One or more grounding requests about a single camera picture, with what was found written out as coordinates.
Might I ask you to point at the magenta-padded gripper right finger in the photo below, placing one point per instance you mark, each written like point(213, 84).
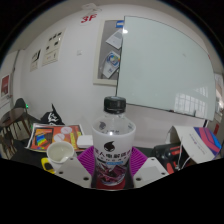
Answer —
point(146, 170)

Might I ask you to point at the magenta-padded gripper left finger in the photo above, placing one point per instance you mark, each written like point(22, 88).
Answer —
point(75, 170)

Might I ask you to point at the clear bottle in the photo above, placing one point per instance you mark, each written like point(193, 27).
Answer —
point(113, 140)

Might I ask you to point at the red and black power tool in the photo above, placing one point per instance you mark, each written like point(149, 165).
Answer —
point(165, 156)

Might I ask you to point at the flat round red coaster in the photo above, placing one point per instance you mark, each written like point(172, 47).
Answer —
point(122, 184)

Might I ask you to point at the small flat white box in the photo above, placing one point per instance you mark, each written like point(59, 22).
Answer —
point(85, 141)

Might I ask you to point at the colourful printed poster sheet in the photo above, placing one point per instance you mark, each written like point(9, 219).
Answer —
point(43, 136)

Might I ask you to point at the black hat with white print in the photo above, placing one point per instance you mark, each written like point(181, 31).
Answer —
point(51, 116)

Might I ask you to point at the blue cardboard box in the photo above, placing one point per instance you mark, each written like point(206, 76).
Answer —
point(200, 143)

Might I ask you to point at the brown wooden chair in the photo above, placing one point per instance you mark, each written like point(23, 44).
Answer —
point(13, 116)

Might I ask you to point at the dark chair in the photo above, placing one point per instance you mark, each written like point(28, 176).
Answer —
point(20, 104)

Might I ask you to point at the grey notice board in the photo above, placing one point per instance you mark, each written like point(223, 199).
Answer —
point(100, 66)

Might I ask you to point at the large whiteboard on stand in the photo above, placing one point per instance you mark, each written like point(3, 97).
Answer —
point(166, 63)

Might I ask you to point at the paper with colourful circle print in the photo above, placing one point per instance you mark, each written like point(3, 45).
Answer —
point(111, 63)

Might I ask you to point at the white paper sheet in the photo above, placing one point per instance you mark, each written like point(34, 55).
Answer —
point(115, 39)

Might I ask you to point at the blue and white label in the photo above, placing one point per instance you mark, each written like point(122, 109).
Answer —
point(119, 24)

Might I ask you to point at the red wall poster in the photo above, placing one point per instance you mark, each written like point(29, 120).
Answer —
point(5, 86)

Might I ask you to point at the small white wall poster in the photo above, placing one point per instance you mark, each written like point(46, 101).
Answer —
point(35, 60)

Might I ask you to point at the white wall switch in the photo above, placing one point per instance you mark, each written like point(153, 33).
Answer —
point(79, 52)

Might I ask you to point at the large white wall poster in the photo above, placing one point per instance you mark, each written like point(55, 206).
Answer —
point(52, 48)

